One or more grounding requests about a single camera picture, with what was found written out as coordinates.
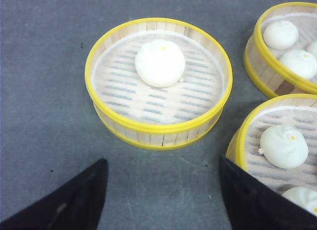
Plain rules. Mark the bamboo steamer drawer one bun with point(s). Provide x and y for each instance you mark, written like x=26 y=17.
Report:
x=158 y=118

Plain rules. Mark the bamboo steamer drawer two buns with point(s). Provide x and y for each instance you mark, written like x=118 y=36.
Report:
x=296 y=110

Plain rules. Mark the white steamed bun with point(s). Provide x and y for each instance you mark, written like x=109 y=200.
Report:
x=312 y=48
x=281 y=35
x=160 y=63
x=300 y=62
x=283 y=146
x=304 y=197

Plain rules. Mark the bamboo steamer drawer three buns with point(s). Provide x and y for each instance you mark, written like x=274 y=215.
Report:
x=262 y=62

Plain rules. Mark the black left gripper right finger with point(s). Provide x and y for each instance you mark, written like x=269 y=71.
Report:
x=251 y=205

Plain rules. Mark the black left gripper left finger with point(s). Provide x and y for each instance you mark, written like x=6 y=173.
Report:
x=77 y=205

